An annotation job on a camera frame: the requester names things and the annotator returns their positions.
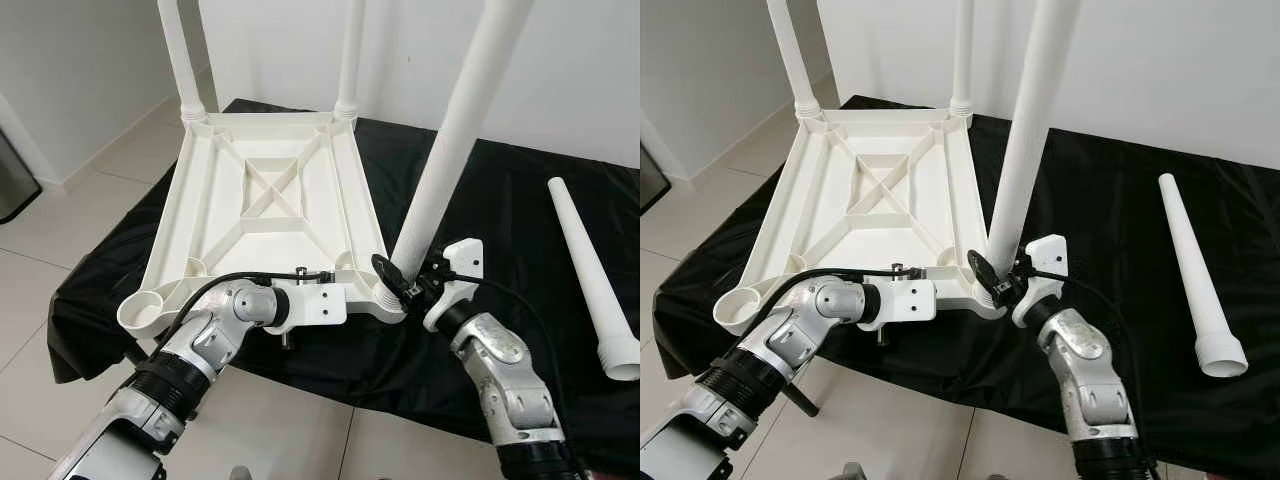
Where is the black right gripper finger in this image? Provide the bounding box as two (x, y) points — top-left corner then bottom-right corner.
(370, 253), (412, 300)
(967, 250), (1002, 297)

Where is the white plastic table top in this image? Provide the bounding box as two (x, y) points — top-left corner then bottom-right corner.
(117, 110), (406, 338)
(712, 106), (1006, 334)

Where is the white plastic table leg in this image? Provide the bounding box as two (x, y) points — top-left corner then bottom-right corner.
(547, 177), (640, 382)
(983, 0), (1083, 291)
(157, 0), (208, 123)
(1158, 173), (1249, 379)
(333, 0), (367, 121)
(947, 0), (976, 116)
(767, 0), (823, 119)
(385, 0), (536, 301)

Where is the dark grey bin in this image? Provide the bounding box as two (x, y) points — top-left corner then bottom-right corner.
(640, 145), (673, 211)
(0, 125), (43, 223)

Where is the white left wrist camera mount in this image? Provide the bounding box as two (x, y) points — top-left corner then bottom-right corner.
(865, 270), (938, 331)
(270, 272), (349, 336)

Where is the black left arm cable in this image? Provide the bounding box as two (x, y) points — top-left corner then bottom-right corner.
(160, 268), (336, 351)
(750, 265), (926, 341)

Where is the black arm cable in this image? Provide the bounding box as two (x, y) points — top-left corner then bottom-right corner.
(440, 280), (571, 441)
(1030, 270), (1151, 471)
(160, 268), (336, 351)
(750, 265), (926, 341)

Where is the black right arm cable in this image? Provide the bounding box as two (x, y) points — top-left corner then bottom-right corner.
(440, 280), (571, 441)
(1030, 270), (1151, 471)

